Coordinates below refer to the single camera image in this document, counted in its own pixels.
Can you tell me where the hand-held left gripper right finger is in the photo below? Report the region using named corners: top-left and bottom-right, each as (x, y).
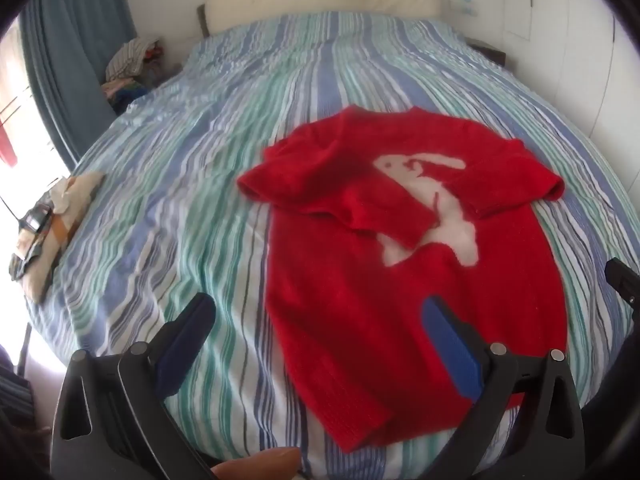
top-left (421, 295), bottom-right (586, 480)

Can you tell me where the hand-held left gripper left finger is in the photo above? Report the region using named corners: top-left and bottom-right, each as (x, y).
top-left (51, 292), bottom-right (218, 480)

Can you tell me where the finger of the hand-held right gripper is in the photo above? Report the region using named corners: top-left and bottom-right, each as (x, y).
top-left (604, 257), bottom-right (640, 311)

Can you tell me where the red sweater with white rabbit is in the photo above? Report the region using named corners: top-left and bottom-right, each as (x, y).
top-left (237, 105), bottom-right (568, 448)

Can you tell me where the pile of mixed clothes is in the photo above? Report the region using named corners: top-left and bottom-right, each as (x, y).
top-left (102, 37), bottom-right (167, 116)

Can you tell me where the striped blue green bed sheet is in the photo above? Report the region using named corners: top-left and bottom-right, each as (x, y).
top-left (10, 10), bottom-right (640, 480)

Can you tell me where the patterned beige cushion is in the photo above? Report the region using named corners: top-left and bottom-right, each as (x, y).
top-left (9, 172), bottom-right (106, 304)

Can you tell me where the white crumpled cloth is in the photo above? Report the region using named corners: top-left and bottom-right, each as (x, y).
top-left (50, 180), bottom-right (77, 212)

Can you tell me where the small black device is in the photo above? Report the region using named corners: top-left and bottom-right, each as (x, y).
top-left (19, 205), bottom-right (52, 234)

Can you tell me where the red hanging cloth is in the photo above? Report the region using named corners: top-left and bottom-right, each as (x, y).
top-left (0, 125), bottom-right (16, 166)

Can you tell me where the blue curtain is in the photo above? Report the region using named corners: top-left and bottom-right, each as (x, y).
top-left (20, 0), bottom-right (137, 171)

